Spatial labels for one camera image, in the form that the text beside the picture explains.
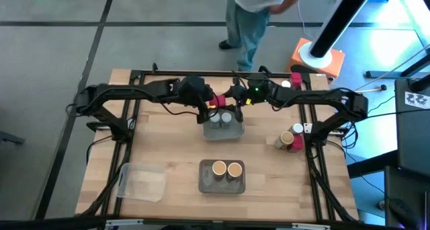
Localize dark grey plastic bin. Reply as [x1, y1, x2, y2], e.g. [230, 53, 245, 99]
[198, 159, 247, 195]

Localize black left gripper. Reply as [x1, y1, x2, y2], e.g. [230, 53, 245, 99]
[177, 75, 212, 125]

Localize black cable bundle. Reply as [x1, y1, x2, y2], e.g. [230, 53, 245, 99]
[339, 120, 362, 152]

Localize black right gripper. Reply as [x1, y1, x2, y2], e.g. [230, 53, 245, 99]
[223, 73, 273, 124]

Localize wooden stick black knob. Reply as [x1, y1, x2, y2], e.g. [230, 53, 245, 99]
[355, 84, 388, 93]

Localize black aluminium table frame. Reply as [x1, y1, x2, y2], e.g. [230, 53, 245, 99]
[79, 62, 359, 223]

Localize black desk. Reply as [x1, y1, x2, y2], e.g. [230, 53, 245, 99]
[384, 165, 430, 230]

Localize gold lid spice jar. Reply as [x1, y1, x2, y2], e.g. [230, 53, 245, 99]
[273, 130, 295, 150]

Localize orange box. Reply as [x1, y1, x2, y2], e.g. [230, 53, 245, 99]
[287, 37, 346, 85]

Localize white printed sticker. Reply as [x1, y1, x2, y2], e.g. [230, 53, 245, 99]
[404, 91, 430, 110]

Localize grey chair leg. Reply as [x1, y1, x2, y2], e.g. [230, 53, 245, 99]
[0, 130, 26, 147]

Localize black cable conduit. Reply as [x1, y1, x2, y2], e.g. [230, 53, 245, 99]
[80, 145, 127, 219]
[307, 145, 359, 223]

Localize black and white column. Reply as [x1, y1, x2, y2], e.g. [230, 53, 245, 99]
[298, 0, 379, 70]

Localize black table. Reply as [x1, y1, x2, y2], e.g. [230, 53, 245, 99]
[394, 78, 430, 177]

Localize clear plastic bin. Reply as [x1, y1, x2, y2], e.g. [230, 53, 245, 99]
[115, 161, 167, 203]

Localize black crossbeam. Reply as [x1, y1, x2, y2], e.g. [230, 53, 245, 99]
[0, 213, 430, 230]

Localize person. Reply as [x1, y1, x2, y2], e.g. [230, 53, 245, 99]
[218, 0, 310, 73]

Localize white cable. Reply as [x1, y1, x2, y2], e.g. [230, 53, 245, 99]
[297, 1, 315, 39]

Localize black stand base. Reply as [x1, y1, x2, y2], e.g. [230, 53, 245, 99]
[365, 53, 430, 93]

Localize light grey plastic bin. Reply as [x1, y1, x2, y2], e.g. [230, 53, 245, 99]
[202, 109, 246, 142]

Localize brown paper cup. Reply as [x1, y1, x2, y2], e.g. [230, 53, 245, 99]
[211, 160, 228, 180]
[226, 161, 243, 181]

